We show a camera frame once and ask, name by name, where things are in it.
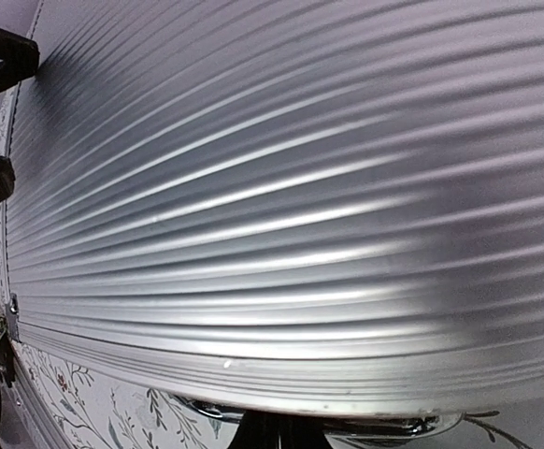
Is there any aluminium poker case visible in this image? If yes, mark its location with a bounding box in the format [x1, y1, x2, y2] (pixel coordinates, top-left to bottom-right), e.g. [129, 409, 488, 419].
[6, 1, 544, 417]

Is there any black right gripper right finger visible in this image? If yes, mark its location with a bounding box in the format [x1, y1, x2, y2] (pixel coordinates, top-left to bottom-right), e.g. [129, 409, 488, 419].
[280, 416, 332, 449]

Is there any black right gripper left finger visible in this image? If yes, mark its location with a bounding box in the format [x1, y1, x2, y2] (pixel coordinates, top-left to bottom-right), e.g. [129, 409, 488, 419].
[227, 411, 280, 449]

